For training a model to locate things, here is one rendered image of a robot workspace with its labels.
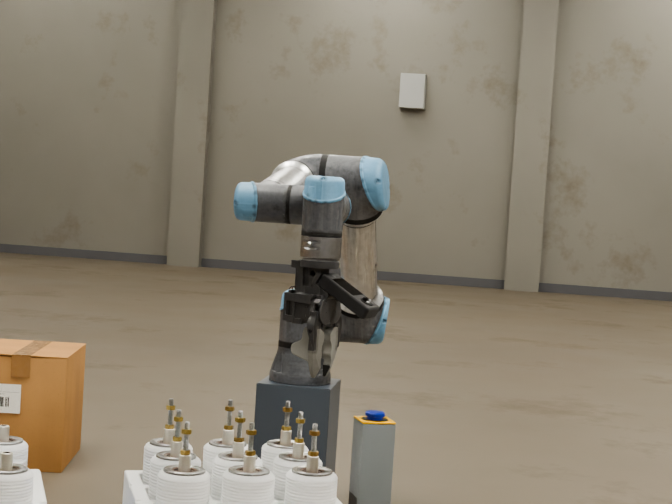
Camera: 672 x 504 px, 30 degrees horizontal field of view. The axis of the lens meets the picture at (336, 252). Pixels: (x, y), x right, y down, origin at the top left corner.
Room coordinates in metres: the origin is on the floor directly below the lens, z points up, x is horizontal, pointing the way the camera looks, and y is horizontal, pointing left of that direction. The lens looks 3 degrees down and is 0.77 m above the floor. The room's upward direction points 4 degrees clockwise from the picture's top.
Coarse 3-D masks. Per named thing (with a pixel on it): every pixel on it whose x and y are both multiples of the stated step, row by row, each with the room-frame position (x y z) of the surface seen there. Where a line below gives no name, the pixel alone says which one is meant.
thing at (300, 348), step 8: (304, 328) 2.27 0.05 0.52; (304, 336) 2.27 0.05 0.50; (320, 336) 2.25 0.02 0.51; (296, 344) 2.27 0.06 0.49; (304, 344) 2.26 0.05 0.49; (320, 344) 2.26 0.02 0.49; (296, 352) 2.27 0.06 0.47; (304, 352) 2.26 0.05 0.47; (312, 352) 2.24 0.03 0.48; (320, 352) 2.26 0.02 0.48; (312, 360) 2.25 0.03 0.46; (320, 360) 2.26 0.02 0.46; (312, 368) 2.25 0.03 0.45; (320, 368) 2.26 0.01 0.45; (312, 376) 2.26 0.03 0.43
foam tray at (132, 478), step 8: (128, 472) 2.49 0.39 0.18; (136, 472) 2.50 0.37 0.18; (128, 480) 2.43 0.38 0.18; (136, 480) 2.43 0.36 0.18; (128, 488) 2.41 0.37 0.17; (136, 488) 2.36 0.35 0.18; (144, 488) 2.37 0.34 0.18; (128, 496) 2.40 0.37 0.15; (136, 496) 2.30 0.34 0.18; (144, 496) 2.31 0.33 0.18
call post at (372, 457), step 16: (368, 432) 2.48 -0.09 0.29; (384, 432) 2.49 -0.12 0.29; (352, 448) 2.54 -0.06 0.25; (368, 448) 2.48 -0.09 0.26; (384, 448) 2.49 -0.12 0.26; (352, 464) 2.53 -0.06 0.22; (368, 464) 2.48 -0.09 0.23; (384, 464) 2.49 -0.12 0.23; (352, 480) 2.52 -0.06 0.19; (368, 480) 2.48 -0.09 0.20; (384, 480) 2.49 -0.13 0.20; (352, 496) 2.51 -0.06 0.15; (368, 496) 2.48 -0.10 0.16; (384, 496) 2.49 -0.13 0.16
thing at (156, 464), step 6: (150, 462) 2.34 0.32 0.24; (156, 462) 2.31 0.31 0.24; (162, 462) 2.30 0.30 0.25; (168, 462) 2.30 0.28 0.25; (174, 462) 2.30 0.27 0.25; (192, 462) 2.32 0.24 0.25; (198, 462) 2.33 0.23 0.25; (150, 468) 2.33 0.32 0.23; (156, 468) 2.31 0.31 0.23; (162, 468) 2.30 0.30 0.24; (150, 474) 2.32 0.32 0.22; (156, 474) 2.31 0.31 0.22; (150, 480) 2.32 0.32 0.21; (156, 480) 2.30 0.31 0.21; (150, 486) 2.32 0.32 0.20; (156, 486) 2.30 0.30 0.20; (150, 492) 2.32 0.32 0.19; (150, 498) 2.32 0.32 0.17
